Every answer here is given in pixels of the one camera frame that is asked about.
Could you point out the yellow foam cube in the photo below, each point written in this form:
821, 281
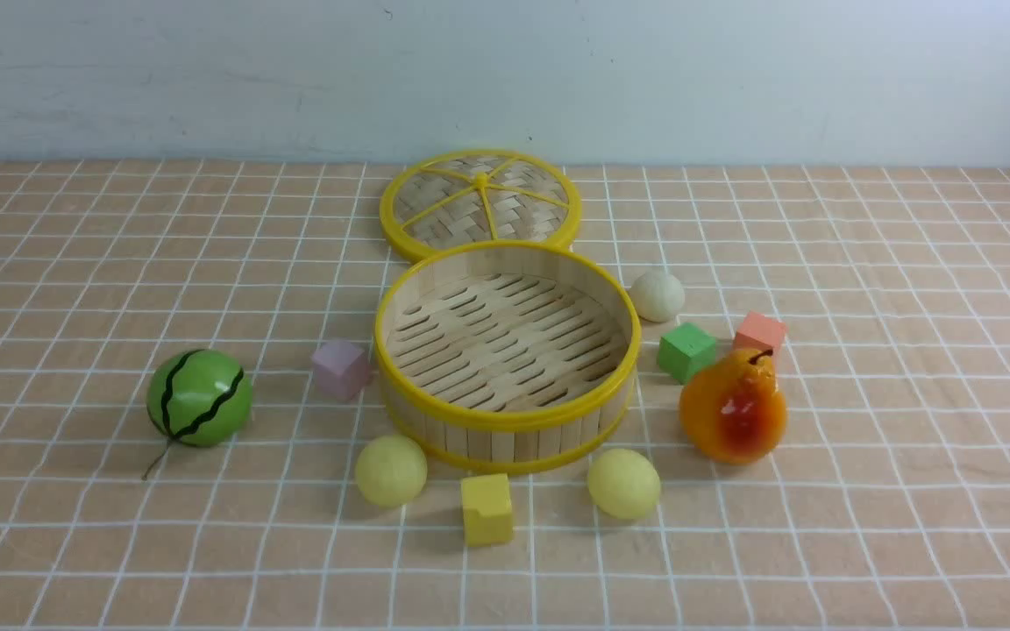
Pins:
487, 511

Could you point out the orange toy pear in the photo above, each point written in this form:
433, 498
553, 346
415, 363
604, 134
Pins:
733, 411

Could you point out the green foam cube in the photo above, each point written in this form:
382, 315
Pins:
685, 350

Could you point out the checkered orange tablecloth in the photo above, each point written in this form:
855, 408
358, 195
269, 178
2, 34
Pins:
887, 505

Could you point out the green toy watermelon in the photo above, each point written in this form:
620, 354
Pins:
199, 398

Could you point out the orange foam cube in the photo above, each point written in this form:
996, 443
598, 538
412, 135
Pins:
761, 332

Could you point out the white bun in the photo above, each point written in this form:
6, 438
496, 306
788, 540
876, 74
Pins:
657, 296

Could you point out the yellow bun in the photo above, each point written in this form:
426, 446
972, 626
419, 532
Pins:
390, 471
624, 484

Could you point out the woven bamboo steamer lid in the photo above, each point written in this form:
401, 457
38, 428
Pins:
465, 197

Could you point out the bamboo steamer tray yellow rim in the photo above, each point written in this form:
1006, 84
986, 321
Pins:
507, 356

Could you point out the purple foam cube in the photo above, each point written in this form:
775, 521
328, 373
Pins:
341, 369

